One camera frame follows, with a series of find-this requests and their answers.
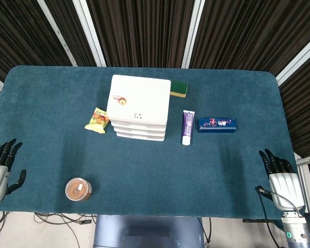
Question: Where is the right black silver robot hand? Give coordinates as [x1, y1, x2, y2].
[259, 148, 306, 212]

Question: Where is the clear lowest drawer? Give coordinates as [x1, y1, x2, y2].
[115, 131, 166, 142]

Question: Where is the white plastic drawer cabinet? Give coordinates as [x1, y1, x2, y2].
[106, 74, 172, 142]

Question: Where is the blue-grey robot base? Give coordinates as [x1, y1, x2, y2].
[92, 215, 205, 248]

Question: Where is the clear highest drawer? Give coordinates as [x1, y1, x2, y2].
[110, 120, 168, 129]

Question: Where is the black flat bar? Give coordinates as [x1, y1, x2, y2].
[242, 218, 282, 223]

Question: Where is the clear jar of rubber bands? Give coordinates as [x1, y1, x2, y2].
[65, 177, 92, 202]

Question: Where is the dark blue printed box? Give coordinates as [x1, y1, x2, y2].
[197, 117, 236, 133]

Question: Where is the yellow-green snack packet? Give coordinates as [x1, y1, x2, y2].
[84, 107, 111, 134]

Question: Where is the purple toothpaste tube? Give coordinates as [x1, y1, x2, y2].
[181, 110, 196, 146]

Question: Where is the teal table cloth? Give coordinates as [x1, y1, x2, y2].
[0, 65, 306, 220]

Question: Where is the green yellow sponge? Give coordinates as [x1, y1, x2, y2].
[169, 80, 189, 99]

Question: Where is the dark brown pleated curtain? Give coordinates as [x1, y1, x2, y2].
[0, 0, 310, 158]

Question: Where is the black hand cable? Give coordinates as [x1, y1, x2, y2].
[255, 185, 302, 248]

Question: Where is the black floor cable with plug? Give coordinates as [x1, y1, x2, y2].
[33, 212, 99, 248]

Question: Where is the white frame post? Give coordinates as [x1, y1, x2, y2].
[181, 0, 206, 69]
[37, 0, 78, 66]
[72, 0, 107, 67]
[275, 33, 310, 86]

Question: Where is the gold bell with red ring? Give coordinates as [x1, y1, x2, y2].
[113, 94, 127, 106]

